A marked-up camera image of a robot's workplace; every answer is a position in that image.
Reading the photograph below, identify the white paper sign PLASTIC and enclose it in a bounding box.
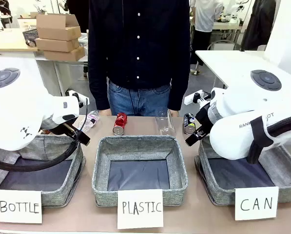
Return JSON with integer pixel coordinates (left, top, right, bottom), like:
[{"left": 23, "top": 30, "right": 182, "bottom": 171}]
[{"left": 117, "top": 188, "right": 164, "bottom": 230}]

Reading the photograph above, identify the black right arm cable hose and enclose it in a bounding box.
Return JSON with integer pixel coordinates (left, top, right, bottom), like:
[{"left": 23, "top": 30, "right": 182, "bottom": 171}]
[{"left": 247, "top": 114, "right": 291, "bottom": 165}]

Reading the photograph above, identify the open cardboard box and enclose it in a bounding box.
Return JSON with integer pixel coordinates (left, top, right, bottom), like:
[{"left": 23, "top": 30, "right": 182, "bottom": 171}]
[{"left": 36, "top": 13, "right": 82, "bottom": 41}]

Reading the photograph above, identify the person in dark shirt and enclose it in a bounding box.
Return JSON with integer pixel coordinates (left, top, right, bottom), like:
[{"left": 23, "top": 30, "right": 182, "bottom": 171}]
[{"left": 87, "top": 0, "right": 191, "bottom": 117}]

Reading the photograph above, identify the white paper sign BOTTLE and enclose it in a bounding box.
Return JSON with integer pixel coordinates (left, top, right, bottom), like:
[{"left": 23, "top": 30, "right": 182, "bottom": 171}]
[{"left": 0, "top": 189, "right": 43, "bottom": 224}]

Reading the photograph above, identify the person's left forearm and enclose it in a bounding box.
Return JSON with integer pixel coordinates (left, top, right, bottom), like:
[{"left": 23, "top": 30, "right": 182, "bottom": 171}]
[{"left": 168, "top": 60, "right": 191, "bottom": 112}]

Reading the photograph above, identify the light wooden table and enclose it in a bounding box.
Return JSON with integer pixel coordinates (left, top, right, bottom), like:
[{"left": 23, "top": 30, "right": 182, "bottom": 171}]
[{"left": 0, "top": 27, "right": 39, "bottom": 52}]

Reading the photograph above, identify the grey fabric basket plastic sign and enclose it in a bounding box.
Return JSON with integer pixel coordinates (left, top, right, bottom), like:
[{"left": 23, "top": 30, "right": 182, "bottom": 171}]
[{"left": 91, "top": 135, "right": 189, "bottom": 208}]

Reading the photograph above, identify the white desk with legs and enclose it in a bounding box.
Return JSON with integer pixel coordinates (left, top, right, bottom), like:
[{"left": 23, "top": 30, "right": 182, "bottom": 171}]
[{"left": 35, "top": 55, "right": 89, "bottom": 98}]

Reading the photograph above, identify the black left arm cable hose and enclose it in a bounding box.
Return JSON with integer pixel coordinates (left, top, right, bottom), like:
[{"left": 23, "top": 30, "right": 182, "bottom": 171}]
[{"left": 0, "top": 97, "right": 91, "bottom": 173}]

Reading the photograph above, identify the white paper sign CAN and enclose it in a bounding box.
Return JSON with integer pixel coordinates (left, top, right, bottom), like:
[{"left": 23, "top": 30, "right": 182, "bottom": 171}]
[{"left": 234, "top": 186, "right": 279, "bottom": 221}]

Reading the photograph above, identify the grey fabric basket can sign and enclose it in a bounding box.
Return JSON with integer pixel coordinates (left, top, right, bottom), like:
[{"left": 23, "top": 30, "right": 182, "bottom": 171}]
[{"left": 194, "top": 136, "right": 291, "bottom": 206}]

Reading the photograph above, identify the red crushed soda can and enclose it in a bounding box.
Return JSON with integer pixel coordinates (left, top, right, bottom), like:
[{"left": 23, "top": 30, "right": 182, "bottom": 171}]
[{"left": 112, "top": 112, "right": 128, "bottom": 136}]

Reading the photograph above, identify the grey chair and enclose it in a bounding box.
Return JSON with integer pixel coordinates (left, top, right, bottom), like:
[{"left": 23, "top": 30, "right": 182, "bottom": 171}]
[{"left": 206, "top": 39, "right": 241, "bottom": 52}]

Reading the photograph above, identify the dark woven basket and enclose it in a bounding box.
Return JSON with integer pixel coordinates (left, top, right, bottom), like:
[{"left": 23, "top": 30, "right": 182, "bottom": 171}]
[{"left": 21, "top": 28, "right": 39, "bottom": 47}]

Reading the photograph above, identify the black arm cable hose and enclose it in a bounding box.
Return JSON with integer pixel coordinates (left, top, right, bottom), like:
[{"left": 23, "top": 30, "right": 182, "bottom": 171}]
[
  {"left": 247, "top": 114, "right": 291, "bottom": 165},
  {"left": 0, "top": 97, "right": 91, "bottom": 173}
]

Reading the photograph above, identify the clear bottle pink label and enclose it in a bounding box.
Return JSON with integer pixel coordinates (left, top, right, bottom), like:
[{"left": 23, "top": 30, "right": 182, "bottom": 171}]
[{"left": 78, "top": 110, "right": 100, "bottom": 133}]

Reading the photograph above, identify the black hanging coat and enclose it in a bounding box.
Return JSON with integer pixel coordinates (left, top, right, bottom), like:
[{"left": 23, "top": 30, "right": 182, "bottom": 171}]
[{"left": 240, "top": 0, "right": 277, "bottom": 52}]

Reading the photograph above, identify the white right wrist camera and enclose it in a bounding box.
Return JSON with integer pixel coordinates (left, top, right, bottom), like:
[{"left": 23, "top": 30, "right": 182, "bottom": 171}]
[{"left": 184, "top": 90, "right": 212, "bottom": 106}]

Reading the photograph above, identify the clear plastic bottle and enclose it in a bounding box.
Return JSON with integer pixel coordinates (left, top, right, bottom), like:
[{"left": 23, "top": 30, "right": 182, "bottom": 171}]
[{"left": 155, "top": 110, "right": 177, "bottom": 137}]

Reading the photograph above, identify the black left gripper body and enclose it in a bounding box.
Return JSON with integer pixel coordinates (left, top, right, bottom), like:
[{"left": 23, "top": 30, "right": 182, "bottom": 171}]
[{"left": 59, "top": 122, "right": 80, "bottom": 141}]

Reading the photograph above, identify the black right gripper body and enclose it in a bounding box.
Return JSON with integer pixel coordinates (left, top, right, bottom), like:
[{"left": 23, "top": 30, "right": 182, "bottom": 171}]
[{"left": 195, "top": 106, "right": 213, "bottom": 134}]

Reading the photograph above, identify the grey fabric basket bottle sign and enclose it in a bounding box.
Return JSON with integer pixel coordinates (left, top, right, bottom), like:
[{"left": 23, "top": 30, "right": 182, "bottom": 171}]
[{"left": 0, "top": 134, "right": 86, "bottom": 208}]

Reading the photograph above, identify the black drink can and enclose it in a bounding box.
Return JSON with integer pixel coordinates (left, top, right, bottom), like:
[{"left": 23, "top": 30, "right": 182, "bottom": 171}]
[{"left": 183, "top": 112, "right": 197, "bottom": 135}]

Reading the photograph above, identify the flat closed cardboard box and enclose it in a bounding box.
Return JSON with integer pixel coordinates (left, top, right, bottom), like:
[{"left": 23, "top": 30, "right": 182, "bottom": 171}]
[
  {"left": 43, "top": 46, "right": 86, "bottom": 62},
  {"left": 35, "top": 37, "right": 80, "bottom": 53}
]

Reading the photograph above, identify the white plastic crate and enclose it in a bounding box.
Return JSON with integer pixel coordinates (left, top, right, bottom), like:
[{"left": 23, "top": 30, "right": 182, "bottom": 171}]
[{"left": 17, "top": 18, "right": 38, "bottom": 31}]

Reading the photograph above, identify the background person white shirt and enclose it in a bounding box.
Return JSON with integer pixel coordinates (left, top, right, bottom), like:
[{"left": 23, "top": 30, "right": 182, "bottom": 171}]
[{"left": 190, "top": 0, "right": 224, "bottom": 66}]

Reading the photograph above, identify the person's right forearm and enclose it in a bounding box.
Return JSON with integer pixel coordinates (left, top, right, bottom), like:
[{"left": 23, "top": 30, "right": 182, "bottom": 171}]
[{"left": 87, "top": 60, "right": 111, "bottom": 112}]

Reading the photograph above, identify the white table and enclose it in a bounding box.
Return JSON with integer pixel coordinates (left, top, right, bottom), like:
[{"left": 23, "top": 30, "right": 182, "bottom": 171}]
[{"left": 194, "top": 49, "right": 285, "bottom": 89}]

